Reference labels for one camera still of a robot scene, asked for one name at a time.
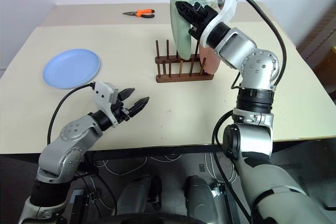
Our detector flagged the orange handled pliers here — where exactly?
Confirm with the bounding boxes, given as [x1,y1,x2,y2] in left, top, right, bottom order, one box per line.
[122,8,155,19]

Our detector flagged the wooden dish rack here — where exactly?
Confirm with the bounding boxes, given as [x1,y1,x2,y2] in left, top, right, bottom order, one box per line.
[154,39,215,83]

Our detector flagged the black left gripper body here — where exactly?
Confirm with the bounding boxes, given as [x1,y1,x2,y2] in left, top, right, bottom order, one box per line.
[109,99,131,124]

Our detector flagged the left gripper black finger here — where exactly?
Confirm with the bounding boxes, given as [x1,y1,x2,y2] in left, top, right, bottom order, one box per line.
[118,87,135,102]
[127,96,151,118]

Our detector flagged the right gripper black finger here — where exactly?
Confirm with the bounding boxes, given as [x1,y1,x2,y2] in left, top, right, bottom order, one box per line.
[175,1,198,26]

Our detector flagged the dark grey rounded shape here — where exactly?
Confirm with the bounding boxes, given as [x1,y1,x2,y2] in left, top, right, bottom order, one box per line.
[116,174,163,218]
[185,175,219,222]

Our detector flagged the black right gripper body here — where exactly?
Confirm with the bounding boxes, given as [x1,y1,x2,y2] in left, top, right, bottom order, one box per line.
[188,2,219,41]

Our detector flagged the black cable under right arm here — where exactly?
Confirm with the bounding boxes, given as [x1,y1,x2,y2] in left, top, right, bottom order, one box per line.
[211,111,253,224]

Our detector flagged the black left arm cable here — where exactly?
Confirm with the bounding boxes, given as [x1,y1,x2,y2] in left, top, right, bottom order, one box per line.
[47,82,95,146]

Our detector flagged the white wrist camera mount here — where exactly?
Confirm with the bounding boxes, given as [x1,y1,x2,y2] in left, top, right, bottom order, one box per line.
[199,0,240,49]
[93,81,119,130]

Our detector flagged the green plate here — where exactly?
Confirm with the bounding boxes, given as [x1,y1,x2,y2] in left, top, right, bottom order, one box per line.
[170,0,192,61]

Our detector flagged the pink plate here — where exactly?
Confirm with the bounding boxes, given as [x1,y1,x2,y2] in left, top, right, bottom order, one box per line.
[198,44,221,75]

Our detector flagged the blue plate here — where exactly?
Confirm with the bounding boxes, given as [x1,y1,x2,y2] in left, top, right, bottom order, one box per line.
[43,48,101,90]

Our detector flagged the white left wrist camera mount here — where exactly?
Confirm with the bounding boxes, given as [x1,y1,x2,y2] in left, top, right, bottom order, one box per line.
[93,81,119,130]

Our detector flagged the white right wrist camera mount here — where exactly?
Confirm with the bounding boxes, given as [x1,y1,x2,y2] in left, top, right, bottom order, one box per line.
[199,0,240,49]

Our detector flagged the thin white floor cable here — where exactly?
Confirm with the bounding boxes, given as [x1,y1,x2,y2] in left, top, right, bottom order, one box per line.
[101,155,148,176]

